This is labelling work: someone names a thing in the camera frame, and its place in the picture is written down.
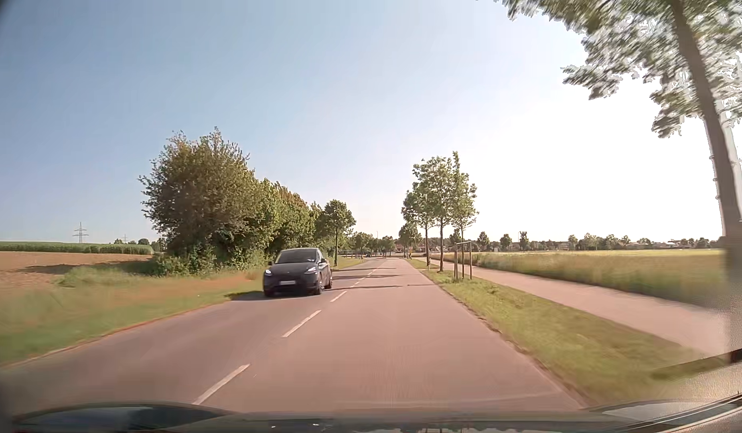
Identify group of slender trees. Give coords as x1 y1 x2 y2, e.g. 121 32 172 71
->
397 151 479 273

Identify row of bushy trees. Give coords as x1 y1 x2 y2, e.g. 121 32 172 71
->
139 127 324 276

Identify grey asphalt road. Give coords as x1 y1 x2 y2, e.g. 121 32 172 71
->
0 257 585 416

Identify grass verge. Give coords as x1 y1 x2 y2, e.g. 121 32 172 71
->
0 256 367 366

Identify large roadside tree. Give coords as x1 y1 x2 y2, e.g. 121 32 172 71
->
497 0 742 356

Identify green crop field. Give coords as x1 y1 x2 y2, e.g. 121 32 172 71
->
0 241 155 256

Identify slim roadside tree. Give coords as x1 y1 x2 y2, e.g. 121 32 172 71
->
318 199 357 267

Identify dark car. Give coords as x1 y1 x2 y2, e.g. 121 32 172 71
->
262 247 333 298

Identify distant row of trees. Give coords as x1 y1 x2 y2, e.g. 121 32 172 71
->
473 231 727 252

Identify pale green field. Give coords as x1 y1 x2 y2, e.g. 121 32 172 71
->
431 249 742 309

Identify wooden tree support frame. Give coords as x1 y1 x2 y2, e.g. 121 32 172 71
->
453 241 474 281

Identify paved cycle path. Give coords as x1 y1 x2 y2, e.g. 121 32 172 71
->
420 257 742 357

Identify grass verge strip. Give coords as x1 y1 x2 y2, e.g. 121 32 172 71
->
405 259 733 405

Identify road markings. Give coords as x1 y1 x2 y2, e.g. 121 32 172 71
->
192 260 389 405

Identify car's own bonnet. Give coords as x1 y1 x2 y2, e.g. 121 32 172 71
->
10 388 742 433

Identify brown field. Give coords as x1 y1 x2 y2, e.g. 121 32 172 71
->
0 251 155 297

